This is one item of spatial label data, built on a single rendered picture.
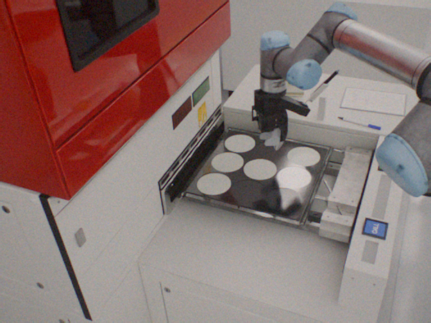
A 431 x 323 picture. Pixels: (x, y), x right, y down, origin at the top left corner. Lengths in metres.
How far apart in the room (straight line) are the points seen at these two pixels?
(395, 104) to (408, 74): 0.69
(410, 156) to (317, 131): 0.71
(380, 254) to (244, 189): 0.44
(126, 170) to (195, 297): 0.40
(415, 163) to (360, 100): 0.82
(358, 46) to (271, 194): 0.50
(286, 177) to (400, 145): 0.59
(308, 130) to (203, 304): 0.65
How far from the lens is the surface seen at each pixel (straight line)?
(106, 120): 0.94
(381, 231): 1.19
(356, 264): 1.11
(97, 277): 1.16
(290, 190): 1.36
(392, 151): 0.88
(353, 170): 1.49
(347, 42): 1.10
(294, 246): 1.31
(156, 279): 1.33
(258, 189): 1.36
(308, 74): 1.13
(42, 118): 0.81
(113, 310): 1.29
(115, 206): 1.13
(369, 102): 1.67
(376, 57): 1.04
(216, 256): 1.29
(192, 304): 1.34
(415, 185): 0.88
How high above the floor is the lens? 1.79
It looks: 37 degrees down
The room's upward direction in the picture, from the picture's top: 4 degrees counter-clockwise
